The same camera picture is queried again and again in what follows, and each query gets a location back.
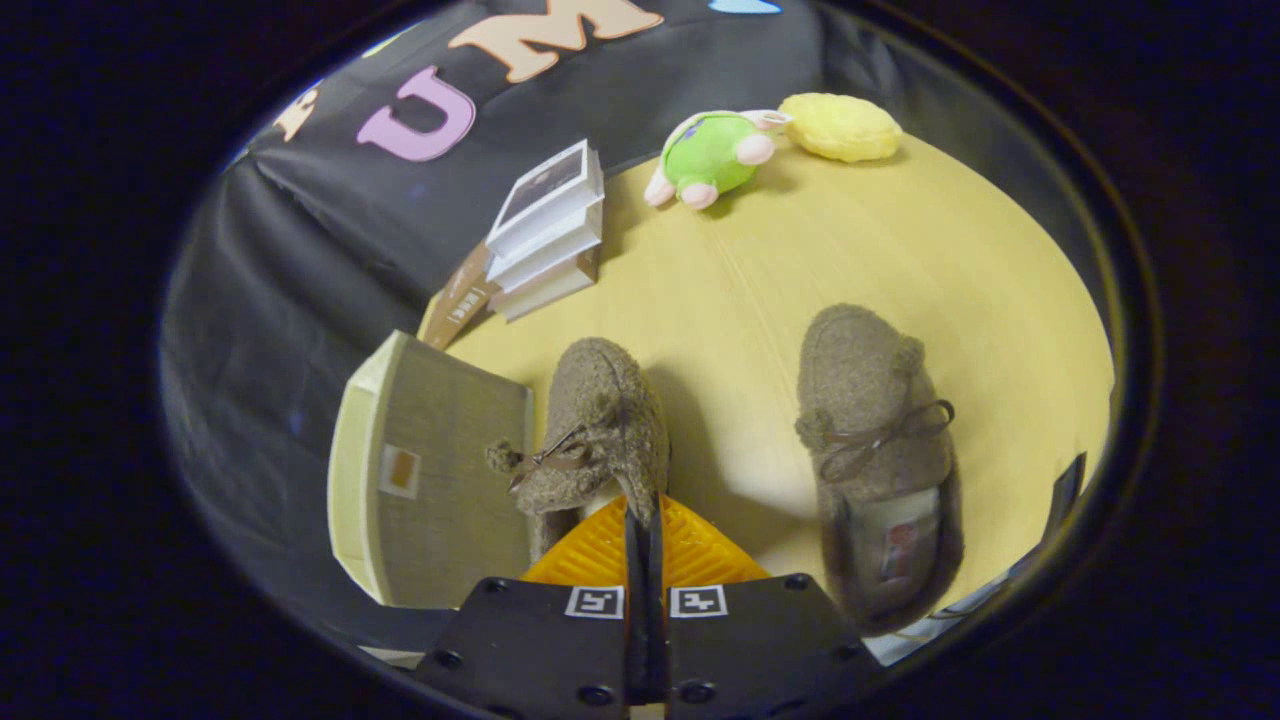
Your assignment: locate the pale pink book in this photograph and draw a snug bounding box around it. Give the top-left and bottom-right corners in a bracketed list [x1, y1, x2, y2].
[497, 250, 599, 323]

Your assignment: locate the white book portrait cover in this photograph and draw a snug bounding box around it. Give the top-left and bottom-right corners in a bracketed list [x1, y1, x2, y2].
[485, 140, 604, 261]

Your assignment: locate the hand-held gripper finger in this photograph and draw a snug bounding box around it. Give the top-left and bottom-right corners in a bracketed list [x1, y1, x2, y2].
[413, 497, 648, 719]
[648, 495, 886, 720]

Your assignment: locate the green plush toy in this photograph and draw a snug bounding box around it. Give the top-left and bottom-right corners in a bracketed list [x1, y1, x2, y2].
[643, 108, 791, 211]

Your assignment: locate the brown fuzzy shoe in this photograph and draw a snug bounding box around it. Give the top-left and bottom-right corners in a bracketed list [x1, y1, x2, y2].
[795, 303, 966, 636]
[487, 337, 671, 566]

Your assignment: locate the yellow plush toy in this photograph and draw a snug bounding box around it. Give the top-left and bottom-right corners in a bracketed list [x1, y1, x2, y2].
[778, 92, 903, 164]

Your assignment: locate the grey fabric storage box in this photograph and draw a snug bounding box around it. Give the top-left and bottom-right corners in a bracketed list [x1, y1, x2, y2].
[327, 330, 536, 609]

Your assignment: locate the thick white book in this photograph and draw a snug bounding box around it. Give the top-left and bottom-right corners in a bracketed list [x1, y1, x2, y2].
[490, 205, 604, 291]

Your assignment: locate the brown book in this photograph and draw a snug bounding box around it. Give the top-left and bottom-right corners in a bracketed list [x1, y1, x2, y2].
[420, 240, 501, 351]

